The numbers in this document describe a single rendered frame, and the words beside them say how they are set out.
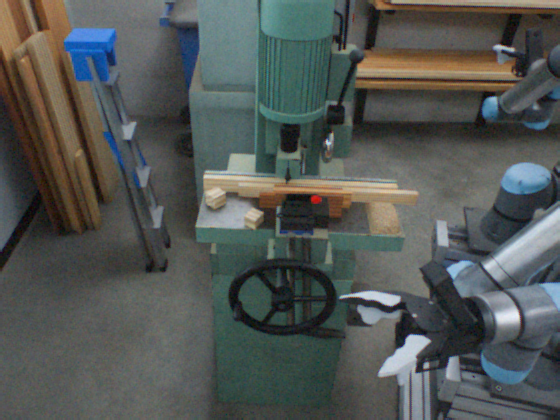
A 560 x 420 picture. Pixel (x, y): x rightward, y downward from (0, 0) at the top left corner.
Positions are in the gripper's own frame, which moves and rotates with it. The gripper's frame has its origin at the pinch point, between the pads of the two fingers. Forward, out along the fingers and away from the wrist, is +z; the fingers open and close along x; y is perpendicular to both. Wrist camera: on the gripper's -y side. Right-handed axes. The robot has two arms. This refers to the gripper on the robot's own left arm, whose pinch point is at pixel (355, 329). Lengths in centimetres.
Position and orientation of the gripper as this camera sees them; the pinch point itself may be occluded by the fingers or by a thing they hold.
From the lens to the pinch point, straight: 71.7
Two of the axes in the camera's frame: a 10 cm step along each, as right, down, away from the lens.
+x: -2.3, -4.8, 8.5
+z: -9.7, 1.1, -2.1
